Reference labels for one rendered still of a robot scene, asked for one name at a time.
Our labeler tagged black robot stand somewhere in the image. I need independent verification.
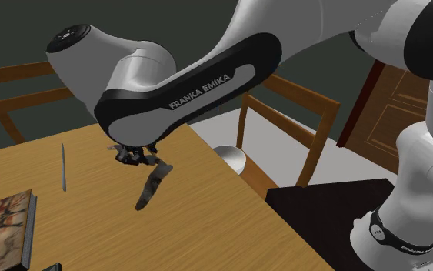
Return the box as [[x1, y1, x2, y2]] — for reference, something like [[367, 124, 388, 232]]
[[265, 178, 433, 271]]

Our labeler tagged white round bowl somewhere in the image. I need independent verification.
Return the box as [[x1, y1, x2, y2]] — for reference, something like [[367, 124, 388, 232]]
[[212, 145, 248, 176]]

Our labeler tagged brown wooden door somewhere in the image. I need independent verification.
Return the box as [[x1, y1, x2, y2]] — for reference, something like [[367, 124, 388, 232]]
[[335, 59, 433, 176]]

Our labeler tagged thin grey pen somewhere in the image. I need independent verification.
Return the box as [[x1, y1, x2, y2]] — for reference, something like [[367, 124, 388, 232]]
[[60, 142, 68, 192]]

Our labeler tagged dark grey flat kitchen tool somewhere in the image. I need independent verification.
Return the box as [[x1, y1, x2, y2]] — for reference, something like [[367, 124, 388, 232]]
[[134, 162, 175, 212]]

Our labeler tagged wooden chair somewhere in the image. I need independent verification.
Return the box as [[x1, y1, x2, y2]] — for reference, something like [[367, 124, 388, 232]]
[[0, 60, 75, 146], [235, 72, 341, 201]]

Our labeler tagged wooden table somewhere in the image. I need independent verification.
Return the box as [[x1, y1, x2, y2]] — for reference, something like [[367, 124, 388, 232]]
[[0, 122, 335, 271]]

